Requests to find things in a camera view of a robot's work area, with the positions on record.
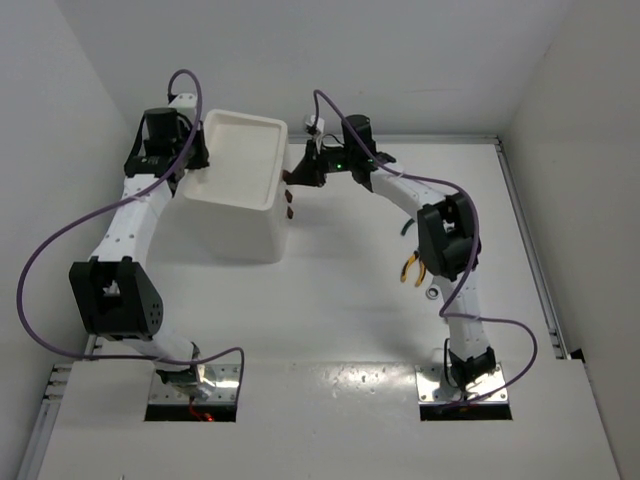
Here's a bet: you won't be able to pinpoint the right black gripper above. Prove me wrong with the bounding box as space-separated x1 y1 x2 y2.
287 137 355 189

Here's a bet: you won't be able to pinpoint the yellow black needle-nose pliers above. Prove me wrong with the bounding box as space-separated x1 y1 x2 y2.
400 250 427 288

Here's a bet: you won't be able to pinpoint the green handled pliers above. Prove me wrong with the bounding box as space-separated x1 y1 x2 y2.
400 219 415 236

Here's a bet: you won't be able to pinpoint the long silver ratchet wrench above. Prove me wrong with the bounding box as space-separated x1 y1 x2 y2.
425 286 440 300

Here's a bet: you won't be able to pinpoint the metal base plate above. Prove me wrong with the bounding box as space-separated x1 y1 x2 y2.
148 364 241 406
415 364 509 406

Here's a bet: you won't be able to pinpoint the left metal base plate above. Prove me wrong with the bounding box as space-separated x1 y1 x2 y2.
148 364 241 406

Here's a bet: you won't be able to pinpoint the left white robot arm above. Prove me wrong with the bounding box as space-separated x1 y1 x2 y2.
69 93 215 401

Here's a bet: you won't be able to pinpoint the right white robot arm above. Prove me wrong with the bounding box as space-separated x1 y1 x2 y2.
283 114 496 390

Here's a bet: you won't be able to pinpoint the white drawer cabinet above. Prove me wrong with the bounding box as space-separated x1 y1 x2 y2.
154 109 289 264

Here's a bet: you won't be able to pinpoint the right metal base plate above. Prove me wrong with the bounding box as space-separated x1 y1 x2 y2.
415 364 509 406

